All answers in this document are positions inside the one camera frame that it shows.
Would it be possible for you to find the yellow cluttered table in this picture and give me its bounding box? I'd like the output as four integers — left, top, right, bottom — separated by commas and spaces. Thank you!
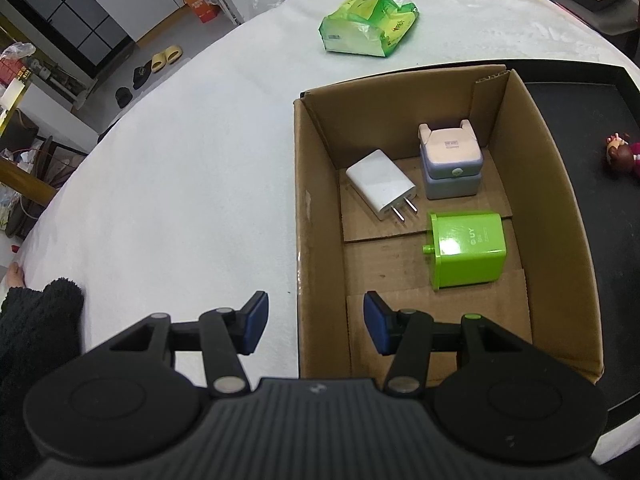
1, 42, 87, 240

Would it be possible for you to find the yellow slippers pair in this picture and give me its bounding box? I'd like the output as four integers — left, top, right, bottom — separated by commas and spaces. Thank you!
151, 44, 183, 74

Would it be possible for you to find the green tissue pack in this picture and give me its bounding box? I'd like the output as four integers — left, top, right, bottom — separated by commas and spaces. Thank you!
319, 0, 420, 58

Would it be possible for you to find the orange box on floor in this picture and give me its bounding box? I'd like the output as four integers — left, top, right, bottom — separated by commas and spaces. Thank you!
183, 0, 220, 23

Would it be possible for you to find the brown cardboard box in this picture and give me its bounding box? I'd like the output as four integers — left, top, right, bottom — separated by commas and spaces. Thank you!
294, 64, 604, 382

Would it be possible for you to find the black slippers pair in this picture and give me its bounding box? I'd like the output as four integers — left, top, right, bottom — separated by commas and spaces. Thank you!
115, 61, 152, 110

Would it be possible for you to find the pink grey cube charger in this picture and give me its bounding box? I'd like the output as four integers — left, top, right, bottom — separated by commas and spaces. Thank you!
418, 119, 484, 200

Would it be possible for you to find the black shallow tray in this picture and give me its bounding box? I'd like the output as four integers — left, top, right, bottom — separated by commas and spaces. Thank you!
504, 57, 640, 421

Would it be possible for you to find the white wall charger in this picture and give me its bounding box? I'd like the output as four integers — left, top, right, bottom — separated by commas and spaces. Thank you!
346, 150, 419, 222

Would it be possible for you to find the brown monkey figurine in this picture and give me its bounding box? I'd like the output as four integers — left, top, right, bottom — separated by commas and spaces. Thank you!
605, 133, 640, 174

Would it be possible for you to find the left hand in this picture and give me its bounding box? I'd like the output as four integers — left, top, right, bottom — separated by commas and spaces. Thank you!
6, 262, 25, 288

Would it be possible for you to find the white cabinet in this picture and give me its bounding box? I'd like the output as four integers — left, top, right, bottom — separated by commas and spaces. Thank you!
96, 0, 179, 42

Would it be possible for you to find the green cube charger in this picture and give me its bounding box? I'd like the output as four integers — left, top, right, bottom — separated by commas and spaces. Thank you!
422, 210, 508, 290

